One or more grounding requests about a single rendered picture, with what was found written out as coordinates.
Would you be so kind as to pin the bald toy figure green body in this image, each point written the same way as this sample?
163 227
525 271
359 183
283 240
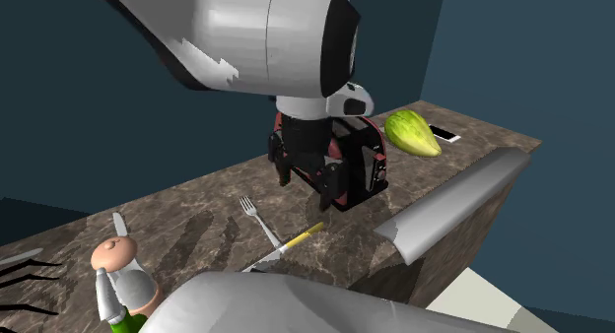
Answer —
115 253

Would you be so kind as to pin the black and red toaster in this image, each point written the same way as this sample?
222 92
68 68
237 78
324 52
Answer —
367 154

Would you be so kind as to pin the silver butter knife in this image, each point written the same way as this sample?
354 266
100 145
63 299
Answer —
119 224

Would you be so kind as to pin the silver fork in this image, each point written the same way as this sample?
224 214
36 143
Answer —
259 219

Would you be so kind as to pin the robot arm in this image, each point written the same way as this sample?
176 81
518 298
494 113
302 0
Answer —
250 34

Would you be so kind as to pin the silver cutlery piece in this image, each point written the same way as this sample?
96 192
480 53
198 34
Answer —
19 256

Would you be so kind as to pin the black thin-pronged utensil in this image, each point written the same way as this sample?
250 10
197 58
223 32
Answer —
29 264

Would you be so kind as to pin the white phone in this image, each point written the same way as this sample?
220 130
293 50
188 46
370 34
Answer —
444 133

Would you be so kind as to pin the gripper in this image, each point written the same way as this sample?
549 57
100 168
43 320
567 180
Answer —
307 140

